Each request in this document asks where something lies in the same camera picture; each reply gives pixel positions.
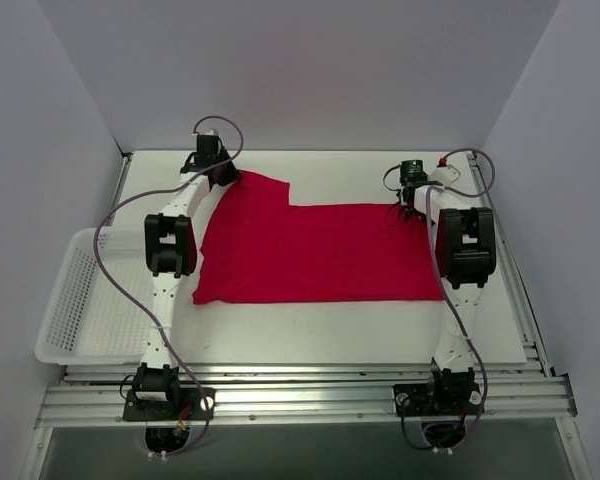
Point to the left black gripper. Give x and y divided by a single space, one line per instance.
225 174

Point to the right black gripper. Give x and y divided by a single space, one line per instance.
407 198

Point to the red t-shirt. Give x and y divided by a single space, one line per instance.
259 248

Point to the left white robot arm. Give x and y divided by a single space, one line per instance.
171 257

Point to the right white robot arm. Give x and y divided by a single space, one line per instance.
462 246

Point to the white perforated plastic basket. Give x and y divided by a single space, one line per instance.
93 315

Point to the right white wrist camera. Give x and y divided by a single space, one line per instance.
444 174

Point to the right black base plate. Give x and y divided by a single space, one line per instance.
427 400

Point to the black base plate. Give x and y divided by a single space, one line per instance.
188 404
427 400

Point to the aluminium extrusion rail frame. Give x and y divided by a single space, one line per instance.
89 396

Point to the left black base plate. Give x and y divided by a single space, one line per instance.
188 404

